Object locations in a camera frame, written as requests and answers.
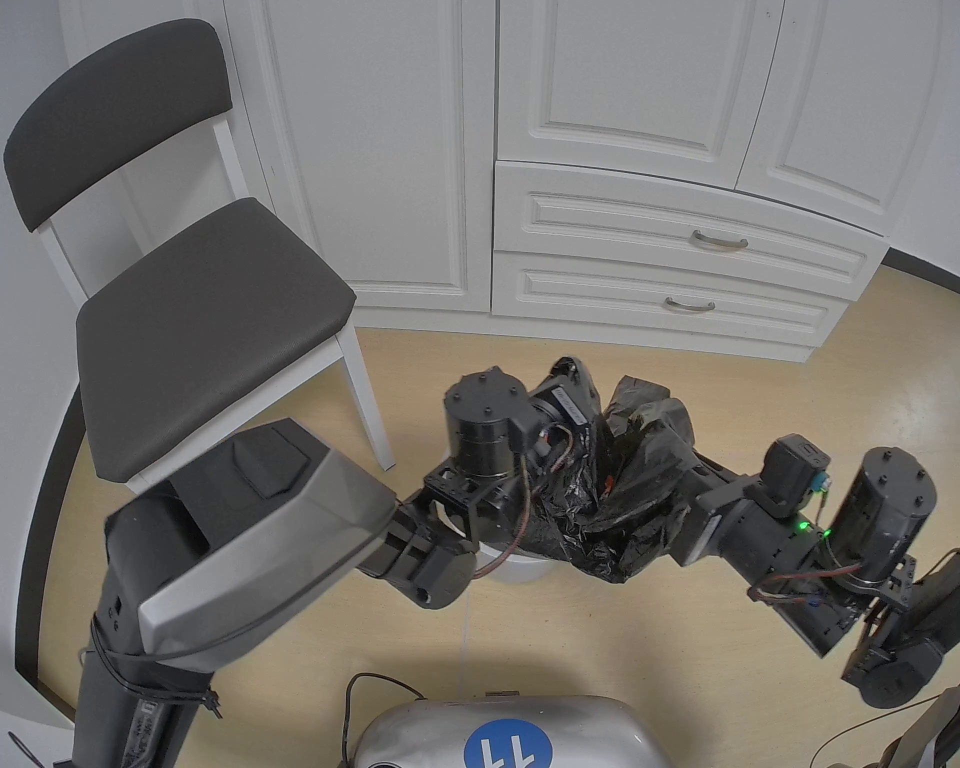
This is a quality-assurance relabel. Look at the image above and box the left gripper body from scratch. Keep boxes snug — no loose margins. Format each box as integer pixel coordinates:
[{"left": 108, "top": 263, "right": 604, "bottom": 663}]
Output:
[{"left": 526, "top": 373, "right": 603, "bottom": 470}]

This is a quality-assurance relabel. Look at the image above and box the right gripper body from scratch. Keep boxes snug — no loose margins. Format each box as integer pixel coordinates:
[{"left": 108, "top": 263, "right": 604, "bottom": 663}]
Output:
[{"left": 671, "top": 463, "right": 835, "bottom": 595}]

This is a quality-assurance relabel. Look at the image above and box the black plastic bag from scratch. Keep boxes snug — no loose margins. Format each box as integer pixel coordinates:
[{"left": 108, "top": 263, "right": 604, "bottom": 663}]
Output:
[{"left": 516, "top": 357, "right": 697, "bottom": 585}]

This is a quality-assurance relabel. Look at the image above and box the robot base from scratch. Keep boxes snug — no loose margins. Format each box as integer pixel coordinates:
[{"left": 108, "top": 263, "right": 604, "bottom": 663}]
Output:
[{"left": 352, "top": 693, "right": 666, "bottom": 768}]

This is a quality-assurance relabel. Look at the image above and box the white trash bin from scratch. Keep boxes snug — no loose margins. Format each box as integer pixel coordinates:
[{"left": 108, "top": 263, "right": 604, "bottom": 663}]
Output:
[{"left": 471, "top": 540, "right": 555, "bottom": 587}]

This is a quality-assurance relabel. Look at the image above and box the white wardrobe with drawers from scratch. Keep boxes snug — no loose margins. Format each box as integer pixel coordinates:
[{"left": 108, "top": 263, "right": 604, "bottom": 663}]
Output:
[{"left": 60, "top": 0, "right": 955, "bottom": 369}]

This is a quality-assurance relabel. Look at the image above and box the white chair dark grey seat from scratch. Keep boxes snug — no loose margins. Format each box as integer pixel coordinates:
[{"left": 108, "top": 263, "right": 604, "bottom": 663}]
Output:
[{"left": 3, "top": 18, "right": 396, "bottom": 496}]

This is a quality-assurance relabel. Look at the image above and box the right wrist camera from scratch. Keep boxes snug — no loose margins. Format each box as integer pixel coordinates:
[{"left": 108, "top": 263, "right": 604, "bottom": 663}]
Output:
[{"left": 762, "top": 435, "right": 832, "bottom": 519}]

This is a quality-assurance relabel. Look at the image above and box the black cable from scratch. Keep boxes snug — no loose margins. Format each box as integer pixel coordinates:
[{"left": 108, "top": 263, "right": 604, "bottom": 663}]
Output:
[{"left": 340, "top": 672, "right": 430, "bottom": 768}]

